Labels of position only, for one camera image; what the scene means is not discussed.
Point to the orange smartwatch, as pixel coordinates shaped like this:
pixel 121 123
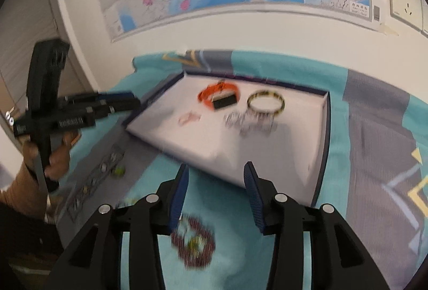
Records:
pixel 209 94

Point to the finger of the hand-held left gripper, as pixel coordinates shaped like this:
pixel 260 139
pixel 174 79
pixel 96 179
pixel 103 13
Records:
pixel 123 106
pixel 113 96

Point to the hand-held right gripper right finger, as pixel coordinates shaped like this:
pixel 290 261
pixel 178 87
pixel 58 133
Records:
pixel 252 196

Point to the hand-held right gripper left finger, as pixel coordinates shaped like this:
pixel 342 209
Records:
pixel 179 196

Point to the grey door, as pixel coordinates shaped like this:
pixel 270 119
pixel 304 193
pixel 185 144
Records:
pixel 23 25

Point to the person's left forearm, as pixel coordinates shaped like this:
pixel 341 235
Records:
pixel 20 199

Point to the person's left hand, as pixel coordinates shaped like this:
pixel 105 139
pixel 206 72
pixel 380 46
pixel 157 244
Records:
pixel 58 159

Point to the navy cardboard box tray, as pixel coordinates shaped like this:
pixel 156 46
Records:
pixel 207 142

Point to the clear tape strip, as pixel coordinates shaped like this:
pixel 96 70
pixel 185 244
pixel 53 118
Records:
pixel 389 30

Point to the yellow bangle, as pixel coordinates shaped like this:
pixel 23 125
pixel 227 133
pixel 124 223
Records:
pixel 249 103

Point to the teal and grey printed blanket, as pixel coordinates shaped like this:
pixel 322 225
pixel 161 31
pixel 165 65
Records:
pixel 367 149

